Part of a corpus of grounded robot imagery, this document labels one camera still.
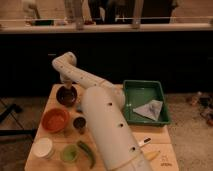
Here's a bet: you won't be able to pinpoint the dark brown bowl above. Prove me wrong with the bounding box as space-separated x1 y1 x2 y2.
56 86 77 107

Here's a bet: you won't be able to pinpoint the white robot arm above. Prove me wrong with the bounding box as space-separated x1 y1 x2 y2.
52 52 153 171

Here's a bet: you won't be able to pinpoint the orange bowl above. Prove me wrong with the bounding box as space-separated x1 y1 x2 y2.
41 108 70 133

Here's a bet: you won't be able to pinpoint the small metal cup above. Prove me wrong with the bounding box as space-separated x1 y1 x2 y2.
73 117 86 134

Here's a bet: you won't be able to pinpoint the black stand legs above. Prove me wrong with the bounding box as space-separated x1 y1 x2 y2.
0 98 37 138

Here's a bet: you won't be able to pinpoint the green chili pepper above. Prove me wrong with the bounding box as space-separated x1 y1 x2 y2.
77 141 96 168

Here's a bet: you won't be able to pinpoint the green small bowl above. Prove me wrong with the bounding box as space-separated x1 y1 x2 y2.
60 144 78 163

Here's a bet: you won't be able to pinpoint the green box on counter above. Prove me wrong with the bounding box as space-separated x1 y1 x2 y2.
35 20 54 26

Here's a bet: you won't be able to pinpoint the green plastic tray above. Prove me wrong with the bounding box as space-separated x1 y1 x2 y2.
123 80 171 126

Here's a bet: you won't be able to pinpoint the grey folded cloth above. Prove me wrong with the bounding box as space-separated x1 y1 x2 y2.
133 100 163 121

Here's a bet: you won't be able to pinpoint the white handled black brush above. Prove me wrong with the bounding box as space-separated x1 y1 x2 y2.
138 138 151 147

